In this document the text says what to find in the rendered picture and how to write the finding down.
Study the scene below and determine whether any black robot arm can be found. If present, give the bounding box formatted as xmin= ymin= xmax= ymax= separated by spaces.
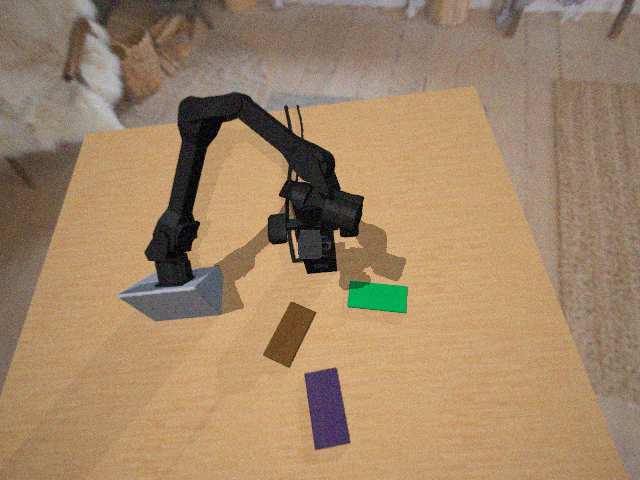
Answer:
xmin=145 ymin=92 xmax=364 ymax=287

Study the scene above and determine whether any purple rectangular block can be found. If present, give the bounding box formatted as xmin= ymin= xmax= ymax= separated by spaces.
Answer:
xmin=304 ymin=367 xmax=350 ymax=450

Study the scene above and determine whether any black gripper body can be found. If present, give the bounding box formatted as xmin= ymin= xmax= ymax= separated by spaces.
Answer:
xmin=268 ymin=213 xmax=359 ymax=245

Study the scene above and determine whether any brown flat rectangular slab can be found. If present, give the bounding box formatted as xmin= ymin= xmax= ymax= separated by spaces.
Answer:
xmin=263 ymin=302 xmax=316 ymax=368

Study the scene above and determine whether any green flat rectangular slab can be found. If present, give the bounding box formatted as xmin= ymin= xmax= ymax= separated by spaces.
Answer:
xmin=347 ymin=281 xmax=407 ymax=313

